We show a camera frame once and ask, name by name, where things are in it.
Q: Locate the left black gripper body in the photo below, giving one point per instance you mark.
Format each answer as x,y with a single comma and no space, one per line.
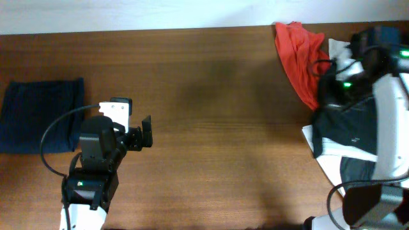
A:
133,140

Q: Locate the black shorts white lining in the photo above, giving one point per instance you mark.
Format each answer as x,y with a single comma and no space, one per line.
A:
356,127

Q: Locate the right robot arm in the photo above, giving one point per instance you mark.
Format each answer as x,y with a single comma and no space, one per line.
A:
381,204

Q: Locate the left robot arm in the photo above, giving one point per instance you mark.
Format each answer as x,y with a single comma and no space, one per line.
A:
92,179

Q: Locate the white garment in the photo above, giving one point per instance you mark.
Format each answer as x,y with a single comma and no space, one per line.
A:
379,71

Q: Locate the orange red garment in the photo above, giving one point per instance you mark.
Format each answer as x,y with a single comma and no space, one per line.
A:
302,58

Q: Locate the folded navy blue cloth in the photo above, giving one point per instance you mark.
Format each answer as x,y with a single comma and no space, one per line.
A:
30,107

